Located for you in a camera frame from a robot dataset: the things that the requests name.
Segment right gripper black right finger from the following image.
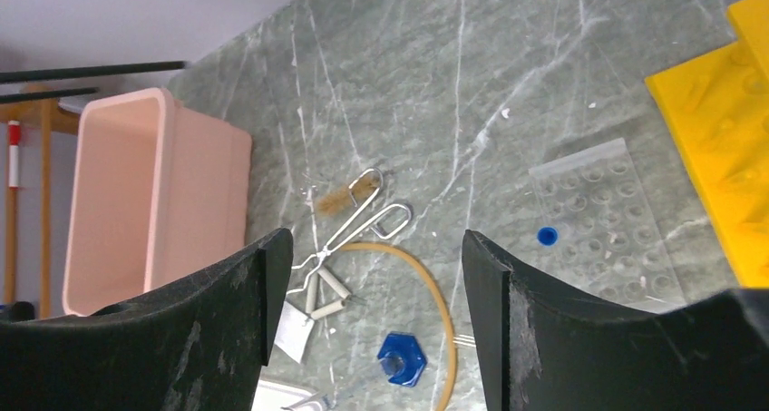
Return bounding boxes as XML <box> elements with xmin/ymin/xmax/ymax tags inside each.
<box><xmin>462</xmin><ymin>230</ymin><xmax>768</xmax><ymax>410</ymax></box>

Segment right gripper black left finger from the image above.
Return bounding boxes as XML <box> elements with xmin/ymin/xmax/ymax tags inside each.
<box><xmin>1</xmin><ymin>229</ymin><xmax>293</xmax><ymax>410</ymax></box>

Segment blue hexagonal plastic base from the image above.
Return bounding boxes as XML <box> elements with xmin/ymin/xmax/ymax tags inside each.
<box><xmin>377</xmin><ymin>332</ymin><xmax>427</xmax><ymax>387</ymax></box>

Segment metal crucible tongs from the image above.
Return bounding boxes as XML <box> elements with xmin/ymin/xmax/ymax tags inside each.
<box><xmin>287</xmin><ymin>167</ymin><xmax>414</xmax><ymax>297</ymax></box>

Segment thin black rod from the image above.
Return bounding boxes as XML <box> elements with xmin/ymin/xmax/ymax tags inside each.
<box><xmin>1</xmin><ymin>61</ymin><xmax>187</xmax><ymax>84</ymax></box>
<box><xmin>0</xmin><ymin>87</ymin><xmax>100</xmax><ymax>104</ymax></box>

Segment white metal tray lid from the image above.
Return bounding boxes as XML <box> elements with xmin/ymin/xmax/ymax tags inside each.
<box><xmin>251</xmin><ymin>379</ymin><xmax>328</xmax><ymax>411</ymax></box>

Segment small white plastic bag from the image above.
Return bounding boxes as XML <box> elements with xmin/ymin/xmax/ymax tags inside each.
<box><xmin>275</xmin><ymin>301</ymin><xmax>315</xmax><ymax>364</ymax></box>

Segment small blue cap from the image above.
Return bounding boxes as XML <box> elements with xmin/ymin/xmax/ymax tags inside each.
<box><xmin>536</xmin><ymin>226</ymin><xmax>560</xmax><ymax>246</ymax></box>

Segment clear plastic well plate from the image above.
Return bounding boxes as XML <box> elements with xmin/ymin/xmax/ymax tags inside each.
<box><xmin>529</xmin><ymin>138</ymin><xmax>686</xmax><ymax>313</ymax></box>

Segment white clay pipe triangle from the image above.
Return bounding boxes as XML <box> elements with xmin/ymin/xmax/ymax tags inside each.
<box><xmin>305</xmin><ymin>267</ymin><xmax>353</xmax><ymax>320</ymax></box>

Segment pink plastic bin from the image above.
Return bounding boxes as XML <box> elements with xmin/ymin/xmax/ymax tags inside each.
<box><xmin>62</xmin><ymin>88</ymin><xmax>253</xmax><ymax>316</ymax></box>

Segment tan rubber tubing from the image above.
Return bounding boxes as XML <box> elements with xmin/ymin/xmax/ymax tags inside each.
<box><xmin>336</xmin><ymin>242</ymin><xmax>459</xmax><ymax>411</ymax></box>

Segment tan bristle test tube brush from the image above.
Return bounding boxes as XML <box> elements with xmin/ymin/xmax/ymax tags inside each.
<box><xmin>316</xmin><ymin>173</ymin><xmax>381</xmax><ymax>217</ymax></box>

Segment wooden drying rack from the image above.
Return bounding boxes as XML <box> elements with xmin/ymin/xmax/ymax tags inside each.
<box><xmin>1</xmin><ymin>99</ymin><xmax>79</xmax><ymax>318</ymax></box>

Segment red and white marker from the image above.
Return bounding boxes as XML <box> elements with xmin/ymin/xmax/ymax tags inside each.
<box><xmin>7</xmin><ymin>120</ymin><xmax>21</xmax><ymax>191</ymax></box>

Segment yellow test tube rack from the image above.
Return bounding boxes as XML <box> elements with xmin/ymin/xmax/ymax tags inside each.
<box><xmin>645</xmin><ymin>0</ymin><xmax>768</xmax><ymax>288</ymax></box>

